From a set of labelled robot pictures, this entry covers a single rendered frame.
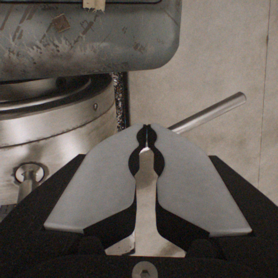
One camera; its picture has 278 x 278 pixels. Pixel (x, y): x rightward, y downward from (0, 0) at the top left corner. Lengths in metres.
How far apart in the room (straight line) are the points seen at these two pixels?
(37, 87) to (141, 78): 1.32
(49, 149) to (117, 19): 0.17
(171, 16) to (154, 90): 1.42
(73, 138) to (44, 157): 0.04
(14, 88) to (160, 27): 0.19
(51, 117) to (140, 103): 1.40
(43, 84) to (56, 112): 0.06
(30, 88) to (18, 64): 0.07
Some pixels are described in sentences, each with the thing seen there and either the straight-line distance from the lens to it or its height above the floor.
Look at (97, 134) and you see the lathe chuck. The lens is 0.31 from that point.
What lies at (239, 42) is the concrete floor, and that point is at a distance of 1.96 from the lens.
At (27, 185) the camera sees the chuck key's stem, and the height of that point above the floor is 1.27.
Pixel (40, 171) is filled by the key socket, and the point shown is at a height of 1.23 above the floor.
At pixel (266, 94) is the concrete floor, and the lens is 2.36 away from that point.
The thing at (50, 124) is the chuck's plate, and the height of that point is 1.23.
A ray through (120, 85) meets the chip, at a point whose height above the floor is 0.57.
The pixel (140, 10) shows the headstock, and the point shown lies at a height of 1.26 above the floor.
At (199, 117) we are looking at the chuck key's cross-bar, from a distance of 0.19.
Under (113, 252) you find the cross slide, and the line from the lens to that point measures 0.97.
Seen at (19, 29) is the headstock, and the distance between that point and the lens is 0.22.
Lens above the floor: 1.47
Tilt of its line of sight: 56 degrees down
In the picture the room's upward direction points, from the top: 149 degrees clockwise
